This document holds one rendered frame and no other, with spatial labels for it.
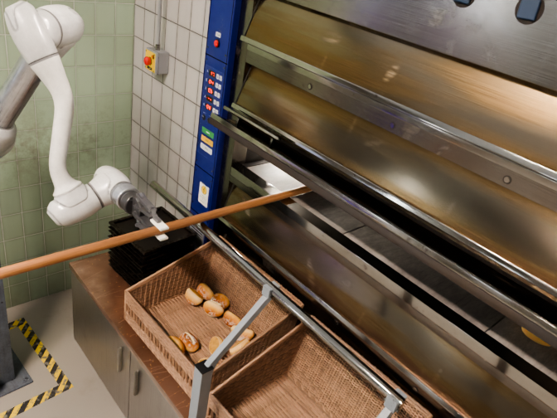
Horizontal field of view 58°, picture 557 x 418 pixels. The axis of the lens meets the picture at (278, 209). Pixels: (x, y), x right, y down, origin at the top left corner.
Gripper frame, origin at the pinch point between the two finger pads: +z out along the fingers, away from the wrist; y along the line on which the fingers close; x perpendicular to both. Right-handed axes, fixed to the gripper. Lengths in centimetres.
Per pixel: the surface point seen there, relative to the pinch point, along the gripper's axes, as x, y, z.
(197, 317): -29, 61, -11
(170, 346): -3.7, 48.8, 6.8
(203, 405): 5, 40, 40
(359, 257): -53, 1, 42
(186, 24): -53, -47, -74
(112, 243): 16.8, -0.7, 1.6
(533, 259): -51, -31, 91
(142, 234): 6.9, -0.9, 1.4
